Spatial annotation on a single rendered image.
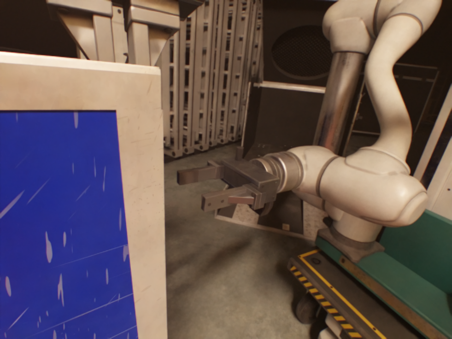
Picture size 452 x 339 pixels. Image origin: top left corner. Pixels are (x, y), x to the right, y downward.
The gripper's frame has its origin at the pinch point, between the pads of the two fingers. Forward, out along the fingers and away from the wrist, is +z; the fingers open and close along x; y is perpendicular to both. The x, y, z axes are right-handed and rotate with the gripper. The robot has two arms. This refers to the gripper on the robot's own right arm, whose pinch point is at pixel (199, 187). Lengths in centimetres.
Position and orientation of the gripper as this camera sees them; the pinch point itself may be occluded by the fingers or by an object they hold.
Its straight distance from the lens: 40.7
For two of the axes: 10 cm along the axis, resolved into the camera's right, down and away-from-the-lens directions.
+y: 0.9, -9.2, -3.7
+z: -8.4, 1.3, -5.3
